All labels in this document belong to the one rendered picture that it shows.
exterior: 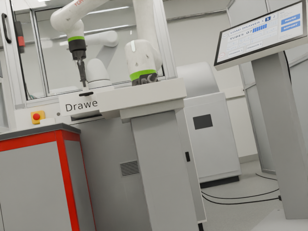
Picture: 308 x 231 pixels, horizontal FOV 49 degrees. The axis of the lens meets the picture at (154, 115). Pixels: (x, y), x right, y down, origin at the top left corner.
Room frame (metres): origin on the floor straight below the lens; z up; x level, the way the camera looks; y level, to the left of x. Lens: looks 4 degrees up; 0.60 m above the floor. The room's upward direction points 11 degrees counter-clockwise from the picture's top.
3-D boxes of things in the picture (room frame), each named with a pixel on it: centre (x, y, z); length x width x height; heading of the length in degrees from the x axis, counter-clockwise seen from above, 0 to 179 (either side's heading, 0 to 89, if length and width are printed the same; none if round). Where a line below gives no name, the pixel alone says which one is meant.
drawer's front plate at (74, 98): (1.75, 0.32, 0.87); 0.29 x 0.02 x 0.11; 96
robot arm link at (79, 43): (1.83, 0.35, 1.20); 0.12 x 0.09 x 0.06; 96
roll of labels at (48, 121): (1.58, 0.50, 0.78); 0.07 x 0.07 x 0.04
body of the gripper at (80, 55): (1.84, 0.34, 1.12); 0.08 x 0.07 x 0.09; 6
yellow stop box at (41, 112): (2.00, 0.68, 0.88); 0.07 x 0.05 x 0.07; 96
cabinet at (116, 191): (2.53, 0.35, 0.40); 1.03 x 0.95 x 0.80; 96
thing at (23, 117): (2.53, 0.36, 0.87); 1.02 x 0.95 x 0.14; 96
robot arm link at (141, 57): (1.60, 0.01, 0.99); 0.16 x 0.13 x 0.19; 163
